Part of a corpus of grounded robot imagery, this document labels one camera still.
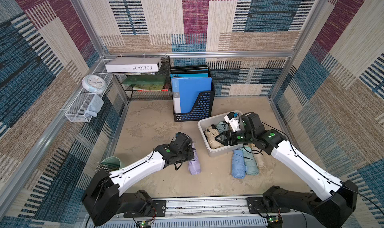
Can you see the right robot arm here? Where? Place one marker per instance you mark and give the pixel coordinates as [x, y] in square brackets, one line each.
[330, 200]

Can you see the black file holder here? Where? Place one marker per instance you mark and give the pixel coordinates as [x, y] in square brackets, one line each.
[203, 106]

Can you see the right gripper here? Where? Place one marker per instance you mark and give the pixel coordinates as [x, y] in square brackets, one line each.
[229, 137]

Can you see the light blue cloth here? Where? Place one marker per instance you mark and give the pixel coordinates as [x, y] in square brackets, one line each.
[94, 107]

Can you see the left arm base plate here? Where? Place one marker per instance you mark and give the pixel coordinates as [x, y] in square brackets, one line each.
[157, 209]

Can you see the white plastic storage box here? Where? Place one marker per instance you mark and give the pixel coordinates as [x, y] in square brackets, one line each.
[214, 120]

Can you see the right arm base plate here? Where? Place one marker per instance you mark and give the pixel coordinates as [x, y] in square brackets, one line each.
[264, 206]

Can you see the blue umbrella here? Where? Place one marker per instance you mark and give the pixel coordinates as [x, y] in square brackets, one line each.
[238, 165]

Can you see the teal umbrella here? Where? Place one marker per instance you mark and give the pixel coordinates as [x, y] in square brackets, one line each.
[250, 162]

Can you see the cream umbrella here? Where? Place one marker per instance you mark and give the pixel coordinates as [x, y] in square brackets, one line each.
[211, 133]

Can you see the white round clock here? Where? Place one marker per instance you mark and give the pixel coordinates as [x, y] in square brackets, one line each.
[94, 84]

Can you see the green open umbrella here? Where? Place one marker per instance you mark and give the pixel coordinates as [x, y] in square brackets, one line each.
[110, 164]

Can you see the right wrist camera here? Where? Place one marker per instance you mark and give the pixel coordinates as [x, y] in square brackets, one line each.
[233, 119]

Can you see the mint green umbrella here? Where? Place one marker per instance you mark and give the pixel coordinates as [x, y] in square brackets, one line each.
[222, 127]

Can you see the black wire shelf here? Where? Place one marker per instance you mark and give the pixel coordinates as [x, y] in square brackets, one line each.
[148, 86]

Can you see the blue folder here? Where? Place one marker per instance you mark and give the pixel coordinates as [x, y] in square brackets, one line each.
[186, 91]

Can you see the white folio box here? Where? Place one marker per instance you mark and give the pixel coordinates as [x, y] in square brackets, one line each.
[131, 64]

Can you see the beige umbrella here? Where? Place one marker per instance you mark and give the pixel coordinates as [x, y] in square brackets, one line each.
[259, 157]

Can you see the purple umbrella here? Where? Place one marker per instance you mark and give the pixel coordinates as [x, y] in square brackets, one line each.
[194, 166]

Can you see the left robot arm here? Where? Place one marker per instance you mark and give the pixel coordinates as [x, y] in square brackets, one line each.
[106, 194]

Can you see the white wire basket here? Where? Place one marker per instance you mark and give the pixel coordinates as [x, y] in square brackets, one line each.
[75, 111]

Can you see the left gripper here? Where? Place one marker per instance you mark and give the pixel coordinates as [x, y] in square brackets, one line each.
[191, 154]

